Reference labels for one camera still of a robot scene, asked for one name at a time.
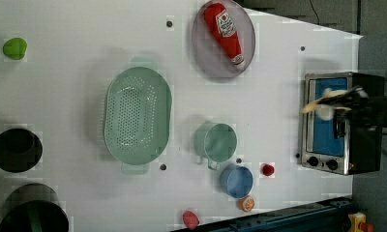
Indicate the black cylindrical container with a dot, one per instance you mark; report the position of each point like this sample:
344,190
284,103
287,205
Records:
34,208

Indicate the grey round plate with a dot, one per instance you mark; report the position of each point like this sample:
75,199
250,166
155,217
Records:
209,55

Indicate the blue metal frame rail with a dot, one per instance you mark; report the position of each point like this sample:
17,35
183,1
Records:
322,216

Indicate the orange slice toy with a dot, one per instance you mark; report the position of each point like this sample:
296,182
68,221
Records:
246,204

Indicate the red plush ketchup bottle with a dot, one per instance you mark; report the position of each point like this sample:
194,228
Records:
222,27

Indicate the black round bowl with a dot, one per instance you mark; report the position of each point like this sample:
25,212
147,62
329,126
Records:
20,150

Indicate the blue cup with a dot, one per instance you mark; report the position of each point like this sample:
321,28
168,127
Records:
236,181

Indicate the red toy strawberry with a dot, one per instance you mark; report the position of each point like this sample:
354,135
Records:
268,169

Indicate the green oval colander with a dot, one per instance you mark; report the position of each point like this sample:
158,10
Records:
137,116

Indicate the green mug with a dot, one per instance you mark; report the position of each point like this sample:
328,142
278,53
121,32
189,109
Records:
215,142

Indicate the green toy pepper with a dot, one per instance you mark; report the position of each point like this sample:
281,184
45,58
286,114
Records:
15,48

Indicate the pink toy fruit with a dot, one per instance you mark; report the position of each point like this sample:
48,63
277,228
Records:
190,219

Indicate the silver black toaster oven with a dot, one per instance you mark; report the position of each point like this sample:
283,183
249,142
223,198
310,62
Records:
334,146

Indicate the yellow plush peeled banana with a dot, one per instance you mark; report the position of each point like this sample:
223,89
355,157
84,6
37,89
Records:
332,102

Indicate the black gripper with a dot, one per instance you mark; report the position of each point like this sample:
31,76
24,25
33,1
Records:
362,110

